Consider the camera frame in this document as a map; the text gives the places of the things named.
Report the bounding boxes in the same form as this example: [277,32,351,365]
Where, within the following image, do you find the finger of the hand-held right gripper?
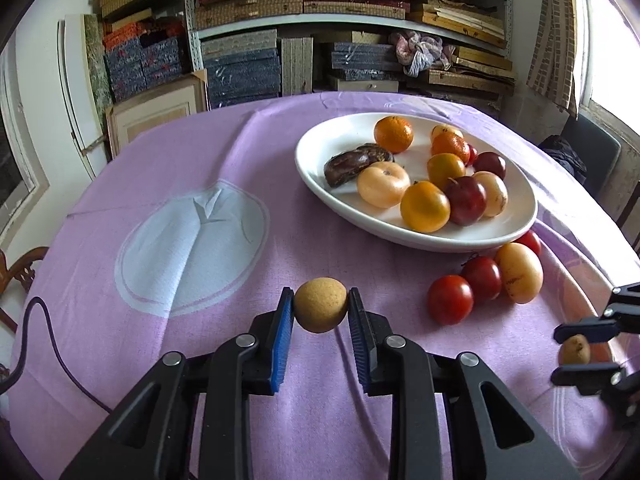
[550,360,640,428]
[552,282,640,345]

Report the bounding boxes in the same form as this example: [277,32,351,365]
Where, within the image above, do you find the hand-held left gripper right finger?
[347,287,581,480]

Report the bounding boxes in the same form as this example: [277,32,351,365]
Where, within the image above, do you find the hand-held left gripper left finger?
[59,287,296,480]

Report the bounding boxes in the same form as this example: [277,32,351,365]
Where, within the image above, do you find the small tan fruit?
[558,334,592,366]

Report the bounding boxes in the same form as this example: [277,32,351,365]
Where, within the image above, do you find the round tan fruit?
[293,278,348,333]

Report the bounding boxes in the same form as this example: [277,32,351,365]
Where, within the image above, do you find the smooth orange fruit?
[400,180,451,234]

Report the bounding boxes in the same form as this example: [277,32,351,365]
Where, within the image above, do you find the dark red plum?
[444,176,488,226]
[472,151,507,181]

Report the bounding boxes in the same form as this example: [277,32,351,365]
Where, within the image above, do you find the dark brown wrinkled fruit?
[323,143,396,188]

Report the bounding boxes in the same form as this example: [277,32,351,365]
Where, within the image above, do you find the orange green-tinged fruit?
[426,152,467,191]

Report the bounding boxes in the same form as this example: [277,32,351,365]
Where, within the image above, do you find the white plate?
[294,111,538,253]

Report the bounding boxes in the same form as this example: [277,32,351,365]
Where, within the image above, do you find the deep orange mandarin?
[431,132,471,163]

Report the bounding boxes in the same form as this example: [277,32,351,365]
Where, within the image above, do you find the pale yellow speckled fruit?
[472,171,509,218]
[494,242,544,305]

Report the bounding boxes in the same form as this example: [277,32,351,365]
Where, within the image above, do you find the red tomato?
[460,256,503,303]
[427,274,475,326]
[515,230,542,257]

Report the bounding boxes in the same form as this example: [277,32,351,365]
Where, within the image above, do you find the dark cloth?
[539,135,588,177]

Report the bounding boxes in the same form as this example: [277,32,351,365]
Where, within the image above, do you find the purple printed tablecloth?
[10,92,640,480]

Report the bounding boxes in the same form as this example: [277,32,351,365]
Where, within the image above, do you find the dark chair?
[560,112,623,196]

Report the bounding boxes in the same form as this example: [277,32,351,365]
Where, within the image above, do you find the wooden chair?
[0,246,51,336]

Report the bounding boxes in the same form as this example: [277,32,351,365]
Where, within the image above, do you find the stack of dark blue boxes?
[201,29,283,110]

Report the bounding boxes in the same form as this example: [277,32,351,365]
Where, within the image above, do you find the upright grey-tan boxes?
[280,36,315,96]

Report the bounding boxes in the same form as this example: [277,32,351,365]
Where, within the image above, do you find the stack of flat tan boxes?
[405,45,516,106]

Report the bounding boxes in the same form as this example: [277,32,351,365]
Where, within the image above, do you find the bright window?
[575,0,640,123]

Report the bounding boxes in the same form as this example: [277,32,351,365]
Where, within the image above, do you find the stack of flat navy boxes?
[330,42,408,81]

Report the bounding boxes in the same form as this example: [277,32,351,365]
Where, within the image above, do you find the tan checked curtain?
[525,0,583,116]

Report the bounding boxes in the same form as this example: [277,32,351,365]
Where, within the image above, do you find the pink white cloth bundle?
[389,31,453,78]

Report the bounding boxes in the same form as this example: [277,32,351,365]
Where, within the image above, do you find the stack of blue orange boxes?
[102,19,191,103]

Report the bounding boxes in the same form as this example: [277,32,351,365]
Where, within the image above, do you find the white metal shelf rack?
[182,0,516,111]

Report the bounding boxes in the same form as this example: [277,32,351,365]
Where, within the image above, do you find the white framed window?
[0,45,51,241]

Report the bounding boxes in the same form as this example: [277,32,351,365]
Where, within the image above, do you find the white board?
[57,14,108,178]

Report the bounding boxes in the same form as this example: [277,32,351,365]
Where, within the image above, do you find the long tan woven box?
[194,0,305,31]

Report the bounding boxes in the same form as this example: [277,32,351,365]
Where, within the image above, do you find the stack of yellow wooden boards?
[407,0,508,50]

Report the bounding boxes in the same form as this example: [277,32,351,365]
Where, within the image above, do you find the mottled grey-green panel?
[82,14,113,111]

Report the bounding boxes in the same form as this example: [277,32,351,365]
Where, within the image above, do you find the dark cable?
[0,296,113,415]

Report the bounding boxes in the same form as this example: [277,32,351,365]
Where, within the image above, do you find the pale wooden picture frame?
[104,72,210,161]

